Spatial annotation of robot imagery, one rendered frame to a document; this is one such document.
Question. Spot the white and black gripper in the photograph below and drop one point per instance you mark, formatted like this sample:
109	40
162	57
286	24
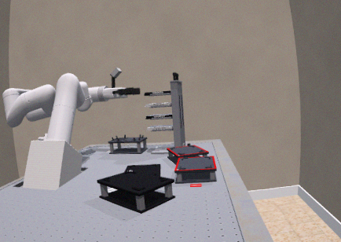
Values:
115	93

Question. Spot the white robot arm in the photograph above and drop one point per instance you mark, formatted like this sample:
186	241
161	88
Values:
62	101

